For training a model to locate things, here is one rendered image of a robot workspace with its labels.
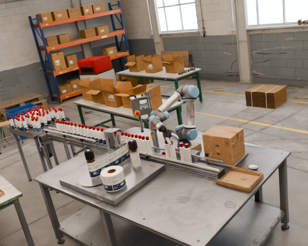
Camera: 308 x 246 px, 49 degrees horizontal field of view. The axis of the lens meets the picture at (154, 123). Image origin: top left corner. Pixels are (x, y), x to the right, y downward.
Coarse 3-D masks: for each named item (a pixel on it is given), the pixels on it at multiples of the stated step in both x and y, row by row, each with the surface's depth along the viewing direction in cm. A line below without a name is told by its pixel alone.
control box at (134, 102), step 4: (136, 96) 344; (140, 96) 342; (144, 96) 340; (132, 100) 337; (136, 100) 338; (132, 104) 339; (136, 104) 340; (144, 104) 341; (148, 104) 342; (132, 108) 341; (136, 108) 341; (148, 108) 344; (132, 112) 349; (140, 112) 343; (144, 112) 344; (148, 112) 345; (136, 116) 343
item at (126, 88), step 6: (120, 84) 560; (126, 84) 566; (138, 84) 578; (144, 84) 536; (120, 90) 558; (126, 90) 565; (132, 90) 573; (138, 90) 535; (144, 90) 545; (126, 96) 527; (126, 102) 555
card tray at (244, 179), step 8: (232, 168) 302; (240, 168) 297; (224, 176) 295; (232, 176) 293; (240, 176) 291; (248, 176) 288; (256, 176) 286; (224, 184) 281; (232, 184) 275; (240, 184) 278; (248, 184) 276
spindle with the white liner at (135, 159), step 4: (132, 140) 315; (128, 144) 315; (132, 144) 313; (136, 144) 317; (132, 148) 314; (136, 148) 316; (132, 152) 317; (136, 152) 317; (132, 156) 317; (136, 156) 317; (132, 160) 319; (136, 160) 318; (132, 164) 322; (136, 164) 320; (140, 164) 322; (136, 168) 321; (140, 168) 323
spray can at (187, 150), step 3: (186, 144) 309; (186, 147) 310; (189, 147) 312; (186, 150) 310; (189, 150) 310; (186, 153) 311; (189, 153) 311; (186, 156) 312; (189, 156) 312; (186, 159) 314; (189, 159) 313; (189, 162) 314
